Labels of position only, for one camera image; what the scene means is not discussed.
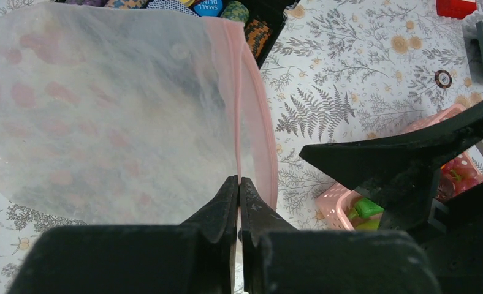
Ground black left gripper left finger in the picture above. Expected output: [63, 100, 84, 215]
[9, 176, 239, 293]

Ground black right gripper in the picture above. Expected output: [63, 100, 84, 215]
[299, 101, 483, 294]

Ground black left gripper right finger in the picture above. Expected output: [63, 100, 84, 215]
[239, 178, 441, 293]

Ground dark red toy grapes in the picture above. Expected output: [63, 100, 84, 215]
[436, 152, 483, 203]

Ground clear pink zip top bag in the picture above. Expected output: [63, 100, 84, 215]
[0, 2, 278, 224]

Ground green toy pepper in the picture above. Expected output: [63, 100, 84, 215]
[347, 198, 384, 231]

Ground pink plastic basket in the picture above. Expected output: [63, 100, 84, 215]
[300, 101, 483, 230]

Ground loose poker chip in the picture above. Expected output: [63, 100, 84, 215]
[434, 69, 452, 89]

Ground red toy block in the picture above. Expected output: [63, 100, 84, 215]
[435, 0, 477, 20]

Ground black poker chip case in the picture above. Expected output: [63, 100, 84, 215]
[55, 0, 299, 69]

